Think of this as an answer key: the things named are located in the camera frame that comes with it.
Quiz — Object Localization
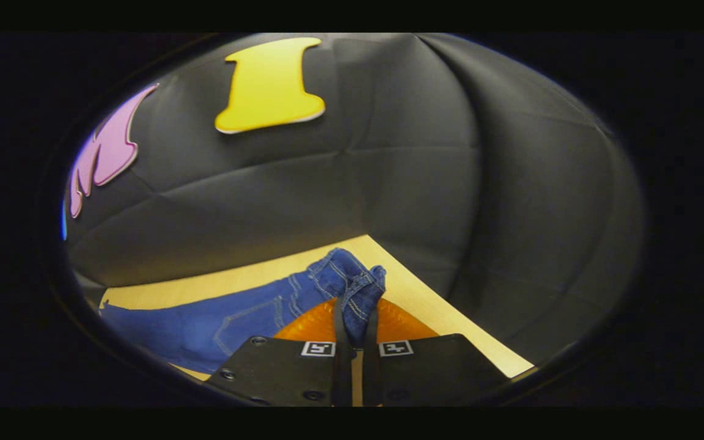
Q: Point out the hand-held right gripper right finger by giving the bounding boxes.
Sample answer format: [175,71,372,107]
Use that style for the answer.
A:
[361,298,508,407]

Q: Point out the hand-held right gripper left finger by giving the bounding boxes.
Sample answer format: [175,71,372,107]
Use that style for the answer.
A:
[205,296,354,407]

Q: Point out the blue denim jeans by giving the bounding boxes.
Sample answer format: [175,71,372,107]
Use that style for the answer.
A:
[98,247,387,375]

